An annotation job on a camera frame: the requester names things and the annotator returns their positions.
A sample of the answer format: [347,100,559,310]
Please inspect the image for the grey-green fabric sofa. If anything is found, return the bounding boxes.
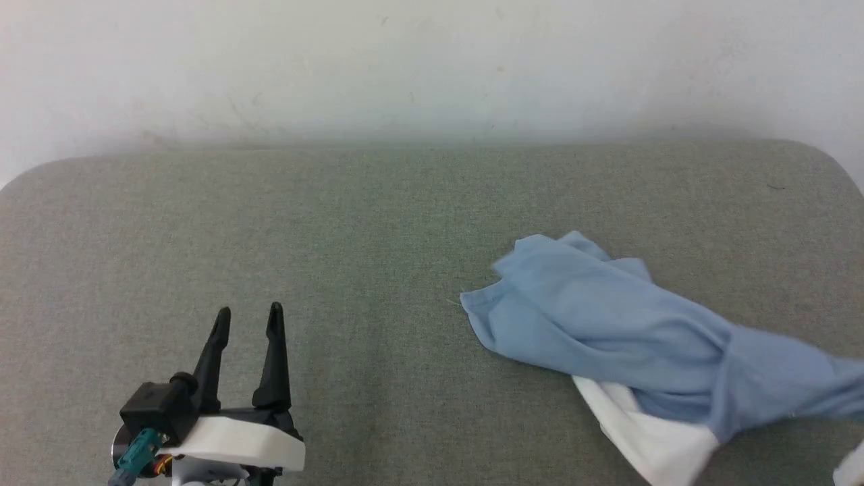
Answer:
[0,138,864,486]

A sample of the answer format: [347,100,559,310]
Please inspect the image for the light blue and white garment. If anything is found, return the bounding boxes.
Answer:
[460,231,864,486]

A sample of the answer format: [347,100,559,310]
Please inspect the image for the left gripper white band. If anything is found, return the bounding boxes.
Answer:
[161,302,306,486]

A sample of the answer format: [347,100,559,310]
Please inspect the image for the left camera cable teal connector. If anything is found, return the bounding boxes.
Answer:
[108,429,169,486]

